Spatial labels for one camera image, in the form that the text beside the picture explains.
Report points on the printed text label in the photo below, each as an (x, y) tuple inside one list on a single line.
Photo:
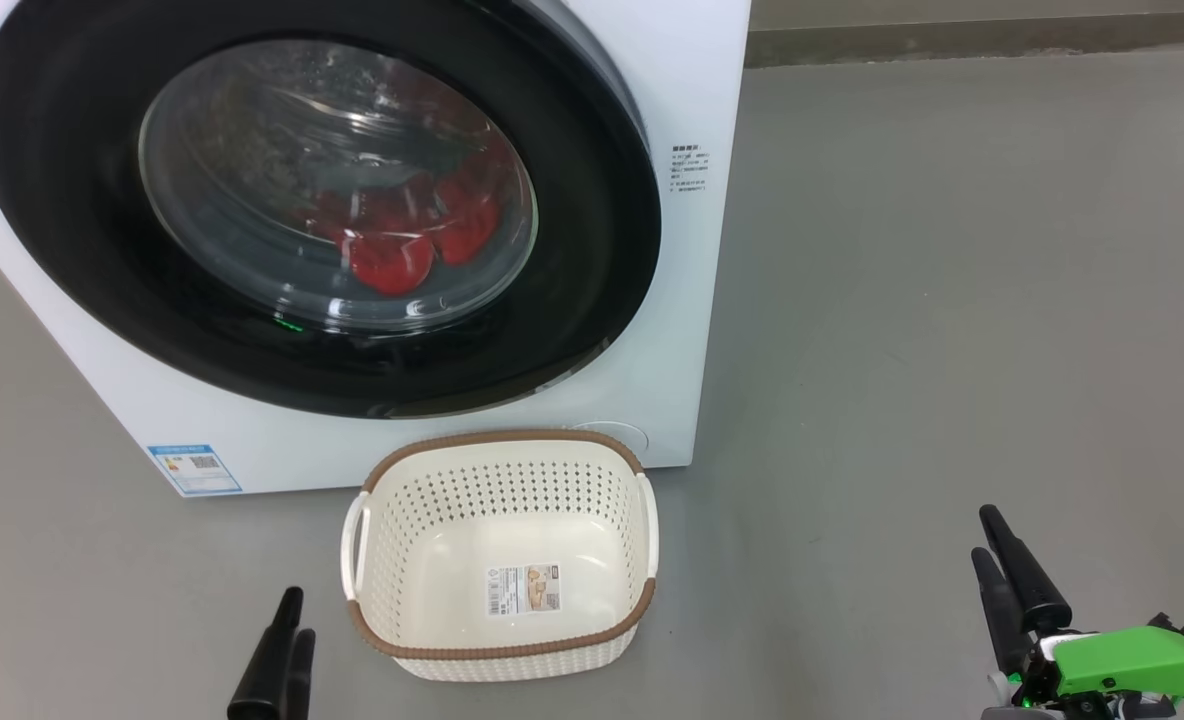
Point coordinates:
[(689, 168)]

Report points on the round black glass washer door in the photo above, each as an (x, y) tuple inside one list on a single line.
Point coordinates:
[(72, 230)]

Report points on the blue energy label sticker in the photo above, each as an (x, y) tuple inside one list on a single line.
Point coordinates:
[(195, 470)]

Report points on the white front-load washing machine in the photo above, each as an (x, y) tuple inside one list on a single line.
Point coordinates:
[(692, 90)]

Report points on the red cloth garment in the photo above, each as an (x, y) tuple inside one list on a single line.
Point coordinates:
[(392, 258)]

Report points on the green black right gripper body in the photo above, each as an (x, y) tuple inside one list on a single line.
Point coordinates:
[(1132, 660)]

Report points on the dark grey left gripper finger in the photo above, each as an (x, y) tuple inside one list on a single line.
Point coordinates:
[(257, 680), (299, 680)]

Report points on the round white filter cover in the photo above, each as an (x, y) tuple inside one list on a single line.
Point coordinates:
[(617, 436)]

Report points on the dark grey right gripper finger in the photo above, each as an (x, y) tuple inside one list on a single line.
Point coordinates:
[(1032, 585), (1004, 625)]

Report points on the cream perforated basket brown rim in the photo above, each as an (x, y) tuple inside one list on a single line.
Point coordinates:
[(422, 520)]

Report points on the paper product label sticker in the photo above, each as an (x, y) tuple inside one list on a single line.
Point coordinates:
[(523, 590)]

